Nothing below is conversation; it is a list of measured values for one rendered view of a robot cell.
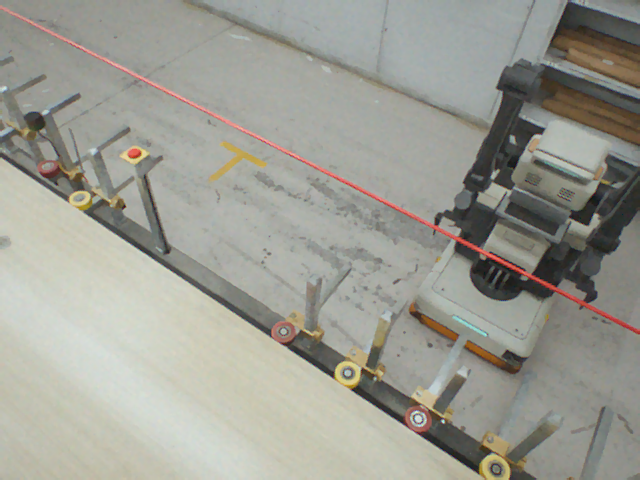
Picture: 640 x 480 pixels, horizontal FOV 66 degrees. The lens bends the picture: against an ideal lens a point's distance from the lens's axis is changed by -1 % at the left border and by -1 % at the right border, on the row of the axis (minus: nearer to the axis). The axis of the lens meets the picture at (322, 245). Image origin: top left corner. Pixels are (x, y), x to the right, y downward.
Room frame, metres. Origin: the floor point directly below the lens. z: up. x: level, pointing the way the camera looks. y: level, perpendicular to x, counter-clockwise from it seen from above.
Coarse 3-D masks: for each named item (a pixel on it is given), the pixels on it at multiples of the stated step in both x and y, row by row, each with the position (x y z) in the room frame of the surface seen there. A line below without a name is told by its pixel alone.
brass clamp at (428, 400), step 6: (414, 396) 0.64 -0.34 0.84; (420, 396) 0.64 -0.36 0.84; (426, 396) 0.65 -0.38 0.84; (432, 396) 0.65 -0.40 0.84; (414, 402) 0.63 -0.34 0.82; (420, 402) 0.63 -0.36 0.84; (426, 402) 0.63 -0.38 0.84; (432, 402) 0.63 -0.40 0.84; (426, 408) 0.61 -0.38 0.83; (432, 408) 0.61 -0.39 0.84; (450, 408) 0.62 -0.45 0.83; (432, 414) 0.60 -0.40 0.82; (438, 414) 0.59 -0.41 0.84; (444, 414) 0.59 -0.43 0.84; (450, 414) 0.60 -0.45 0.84; (438, 420) 0.59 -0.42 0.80; (444, 420) 0.58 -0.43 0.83
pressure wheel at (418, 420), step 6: (414, 408) 0.58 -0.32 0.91; (420, 408) 0.58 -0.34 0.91; (408, 414) 0.56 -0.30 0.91; (414, 414) 0.56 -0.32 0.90; (420, 414) 0.56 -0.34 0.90; (426, 414) 0.56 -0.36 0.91; (408, 420) 0.54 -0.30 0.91; (414, 420) 0.54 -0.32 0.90; (420, 420) 0.54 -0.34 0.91; (426, 420) 0.54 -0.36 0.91; (408, 426) 0.52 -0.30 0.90; (414, 426) 0.52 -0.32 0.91; (420, 426) 0.53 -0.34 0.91; (426, 426) 0.53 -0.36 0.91; (414, 432) 0.51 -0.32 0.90; (420, 432) 0.51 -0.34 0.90
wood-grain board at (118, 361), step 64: (0, 192) 1.29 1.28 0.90; (0, 256) 0.99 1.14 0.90; (64, 256) 1.01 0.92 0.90; (128, 256) 1.04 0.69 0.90; (0, 320) 0.74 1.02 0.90; (64, 320) 0.76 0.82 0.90; (128, 320) 0.79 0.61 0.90; (192, 320) 0.81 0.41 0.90; (0, 384) 0.53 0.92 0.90; (64, 384) 0.55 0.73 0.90; (128, 384) 0.57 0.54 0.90; (192, 384) 0.59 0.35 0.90; (256, 384) 0.61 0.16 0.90; (320, 384) 0.63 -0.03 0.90; (0, 448) 0.35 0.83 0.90; (64, 448) 0.37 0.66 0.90; (128, 448) 0.39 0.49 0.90; (192, 448) 0.40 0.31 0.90; (256, 448) 0.42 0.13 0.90; (320, 448) 0.44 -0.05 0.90; (384, 448) 0.45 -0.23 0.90
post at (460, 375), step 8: (464, 368) 0.62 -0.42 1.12; (456, 376) 0.61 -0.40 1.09; (464, 376) 0.60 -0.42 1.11; (448, 384) 0.61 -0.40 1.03; (456, 384) 0.60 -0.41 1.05; (448, 392) 0.60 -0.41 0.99; (456, 392) 0.59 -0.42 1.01; (440, 400) 0.61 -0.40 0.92; (448, 400) 0.60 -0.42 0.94; (440, 408) 0.60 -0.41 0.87; (432, 424) 0.60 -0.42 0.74
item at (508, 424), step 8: (528, 368) 0.79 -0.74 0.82; (528, 376) 0.76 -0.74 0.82; (520, 384) 0.74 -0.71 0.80; (528, 384) 0.73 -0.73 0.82; (520, 392) 0.70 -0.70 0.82; (520, 400) 0.67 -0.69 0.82; (512, 408) 0.64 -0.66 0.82; (520, 408) 0.64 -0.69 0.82; (512, 416) 0.61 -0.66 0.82; (504, 424) 0.59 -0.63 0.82; (512, 424) 0.59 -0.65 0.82; (504, 432) 0.56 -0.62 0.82; (504, 440) 0.54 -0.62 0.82
